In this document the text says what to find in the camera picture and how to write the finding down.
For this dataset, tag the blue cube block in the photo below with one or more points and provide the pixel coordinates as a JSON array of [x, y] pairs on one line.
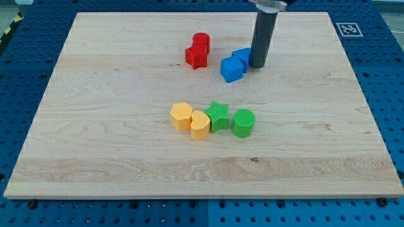
[[231, 69]]

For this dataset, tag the blue triangle block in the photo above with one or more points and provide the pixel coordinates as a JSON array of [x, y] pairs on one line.
[[243, 56]]

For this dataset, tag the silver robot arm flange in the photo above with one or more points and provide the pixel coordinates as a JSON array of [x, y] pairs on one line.
[[272, 6]]

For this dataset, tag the yellow crescent block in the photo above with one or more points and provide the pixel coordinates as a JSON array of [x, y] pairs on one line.
[[200, 125]]

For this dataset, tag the green star block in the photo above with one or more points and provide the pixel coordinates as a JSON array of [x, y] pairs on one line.
[[218, 114]]

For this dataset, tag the yellow hexagon block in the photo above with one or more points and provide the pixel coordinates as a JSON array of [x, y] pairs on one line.
[[180, 116]]

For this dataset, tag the green cylinder block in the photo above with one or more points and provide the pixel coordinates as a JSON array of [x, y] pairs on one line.
[[243, 123]]

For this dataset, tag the red star block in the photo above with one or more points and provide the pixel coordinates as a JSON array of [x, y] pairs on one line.
[[197, 56]]

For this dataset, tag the red cylinder block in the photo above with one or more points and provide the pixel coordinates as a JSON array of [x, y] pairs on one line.
[[202, 39]]

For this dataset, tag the wooden board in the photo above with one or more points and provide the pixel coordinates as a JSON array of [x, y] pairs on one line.
[[103, 127]]

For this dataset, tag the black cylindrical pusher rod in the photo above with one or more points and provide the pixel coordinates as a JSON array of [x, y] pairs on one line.
[[263, 31]]

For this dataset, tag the white fiducial marker tag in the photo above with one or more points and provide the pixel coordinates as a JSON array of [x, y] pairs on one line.
[[348, 29]]

